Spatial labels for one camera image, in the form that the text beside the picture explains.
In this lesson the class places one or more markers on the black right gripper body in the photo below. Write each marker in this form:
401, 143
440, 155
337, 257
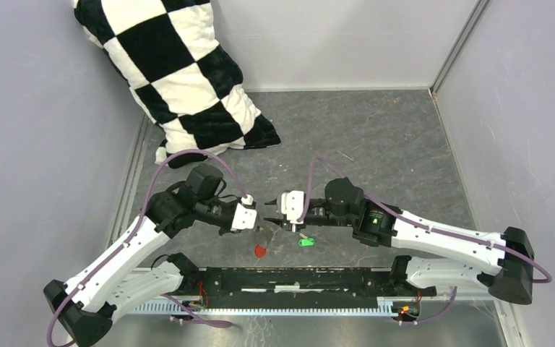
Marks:
317, 215

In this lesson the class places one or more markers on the metal key holder red handle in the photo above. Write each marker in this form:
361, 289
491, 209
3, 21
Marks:
263, 236

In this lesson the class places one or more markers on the small green object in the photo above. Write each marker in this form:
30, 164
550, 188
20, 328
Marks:
306, 242

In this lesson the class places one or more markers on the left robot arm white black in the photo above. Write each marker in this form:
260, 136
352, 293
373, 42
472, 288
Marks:
124, 258

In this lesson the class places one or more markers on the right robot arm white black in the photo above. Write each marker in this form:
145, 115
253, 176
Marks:
500, 262

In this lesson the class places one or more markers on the black white checkered pillow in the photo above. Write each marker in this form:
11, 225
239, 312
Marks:
179, 75

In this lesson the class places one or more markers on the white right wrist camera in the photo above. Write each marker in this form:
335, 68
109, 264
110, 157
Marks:
291, 204

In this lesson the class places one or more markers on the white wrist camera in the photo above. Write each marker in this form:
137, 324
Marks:
291, 204
244, 217

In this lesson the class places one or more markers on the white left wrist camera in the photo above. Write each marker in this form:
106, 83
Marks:
244, 217

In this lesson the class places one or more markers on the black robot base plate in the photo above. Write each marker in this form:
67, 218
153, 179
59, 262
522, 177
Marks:
298, 287

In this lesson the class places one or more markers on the aluminium frame rail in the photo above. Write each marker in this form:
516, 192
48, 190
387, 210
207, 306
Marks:
201, 305

